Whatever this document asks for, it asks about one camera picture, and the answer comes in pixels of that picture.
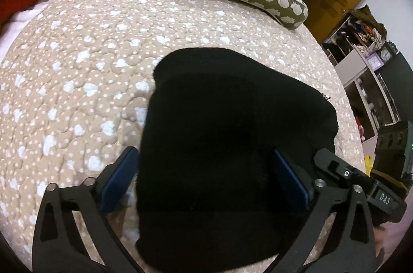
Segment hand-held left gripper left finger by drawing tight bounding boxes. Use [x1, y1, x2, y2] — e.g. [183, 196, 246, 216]
[32, 145, 141, 273]

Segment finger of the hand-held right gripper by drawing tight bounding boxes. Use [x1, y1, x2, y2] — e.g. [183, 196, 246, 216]
[314, 148, 375, 188]

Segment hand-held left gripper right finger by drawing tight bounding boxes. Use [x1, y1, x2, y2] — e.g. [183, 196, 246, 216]
[273, 149, 377, 273]

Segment black pants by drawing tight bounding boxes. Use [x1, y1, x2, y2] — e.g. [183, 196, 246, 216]
[135, 47, 339, 272]

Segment dark panel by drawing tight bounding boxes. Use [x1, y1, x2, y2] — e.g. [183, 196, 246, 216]
[377, 51, 413, 131]

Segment white open shelf unit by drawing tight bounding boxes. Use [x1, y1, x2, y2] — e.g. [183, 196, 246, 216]
[323, 10, 408, 142]

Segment purple table clock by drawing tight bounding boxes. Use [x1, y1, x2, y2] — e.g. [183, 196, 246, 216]
[368, 54, 384, 71]

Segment black alarm clock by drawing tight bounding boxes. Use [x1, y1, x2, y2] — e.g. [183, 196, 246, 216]
[379, 42, 396, 62]

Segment dark green clothes pile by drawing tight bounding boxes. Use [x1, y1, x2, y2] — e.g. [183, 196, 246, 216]
[351, 4, 388, 44]

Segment beige quilted bedspread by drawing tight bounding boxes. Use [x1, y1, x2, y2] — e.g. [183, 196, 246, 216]
[0, 0, 366, 273]

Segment white bed sheet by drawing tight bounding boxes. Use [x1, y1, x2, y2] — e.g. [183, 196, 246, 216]
[0, 0, 52, 48]

